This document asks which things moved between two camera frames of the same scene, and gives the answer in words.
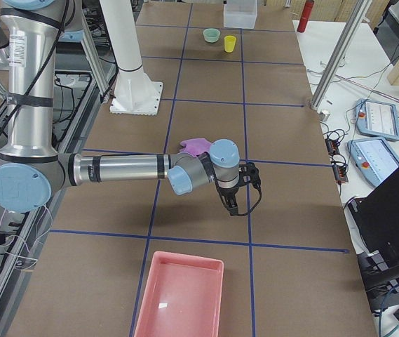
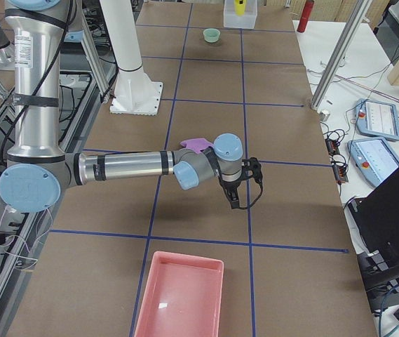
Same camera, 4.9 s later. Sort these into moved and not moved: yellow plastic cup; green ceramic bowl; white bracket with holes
Moved: yellow plastic cup
Not moved: green ceramic bowl; white bracket with holes
